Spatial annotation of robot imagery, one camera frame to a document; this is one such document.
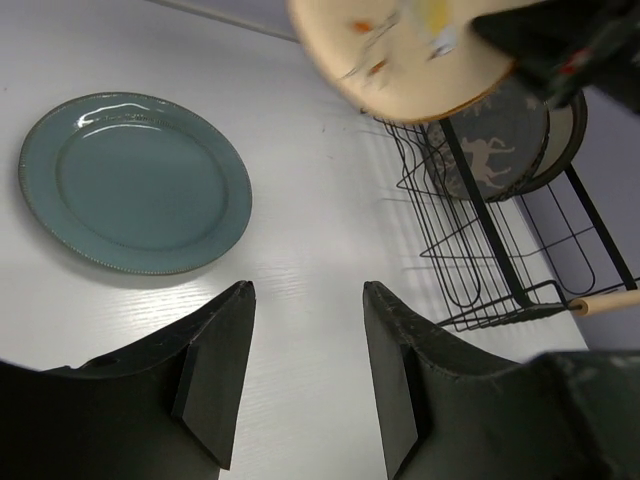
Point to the dark rimmed plate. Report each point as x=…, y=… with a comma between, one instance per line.
x=567, y=130

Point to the beige floral plate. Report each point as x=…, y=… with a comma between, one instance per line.
x=402, y=60

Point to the black wire dish rack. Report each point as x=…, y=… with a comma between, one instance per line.
x=485, y=264

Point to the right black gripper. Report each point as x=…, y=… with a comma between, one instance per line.
x=561, y=47

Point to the teal blue plate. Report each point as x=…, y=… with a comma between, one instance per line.
x=135, y=183

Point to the grey patterned plate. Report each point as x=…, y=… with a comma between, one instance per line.
x=503, y=138

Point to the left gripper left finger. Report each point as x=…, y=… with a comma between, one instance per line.
x=162, y=407

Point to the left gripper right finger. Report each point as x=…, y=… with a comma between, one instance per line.
x=450, y=410

